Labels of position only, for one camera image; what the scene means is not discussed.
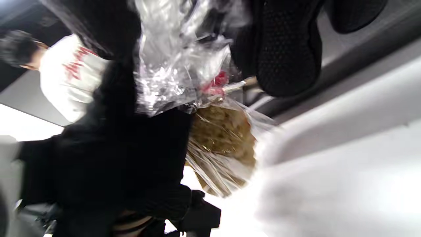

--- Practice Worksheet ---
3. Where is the person's right hand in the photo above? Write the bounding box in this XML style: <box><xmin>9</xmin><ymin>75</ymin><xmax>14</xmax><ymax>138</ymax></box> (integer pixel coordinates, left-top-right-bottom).
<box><xmin>18</xmin><ymin>0</ymin><xmax>222</xmax><ymax>237</ymax></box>

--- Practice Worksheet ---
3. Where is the person's left hand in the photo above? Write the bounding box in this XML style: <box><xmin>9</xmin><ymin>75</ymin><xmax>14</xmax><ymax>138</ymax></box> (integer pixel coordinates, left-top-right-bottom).
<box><xmin>230</xmin><ymin>0</ymin><xmax>388</xmax><ymax>97</ymax></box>

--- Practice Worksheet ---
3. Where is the round yellow bread slice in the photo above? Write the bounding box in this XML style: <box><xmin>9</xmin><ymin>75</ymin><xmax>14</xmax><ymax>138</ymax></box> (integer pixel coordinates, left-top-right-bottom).
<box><xmin>189</xmin><ymin>105</ymin><xmax>258</xmax><ymax>168</ymax></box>

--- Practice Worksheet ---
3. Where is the clear plastic bakery bag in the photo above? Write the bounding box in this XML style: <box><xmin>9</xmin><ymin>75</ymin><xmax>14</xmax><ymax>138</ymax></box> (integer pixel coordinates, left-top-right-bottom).
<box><xmin>133</xmin><ymin>0</ymin><xmax>277</xmax><ymax>198</ymax></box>

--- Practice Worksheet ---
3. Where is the right black-white hand controller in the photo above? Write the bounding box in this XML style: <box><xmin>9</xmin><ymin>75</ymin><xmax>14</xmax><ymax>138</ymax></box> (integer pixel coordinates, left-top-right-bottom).
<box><xmin>0</xmin><ymin>135</ymin><xmax>50</xmax><ymax>237</ymax></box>

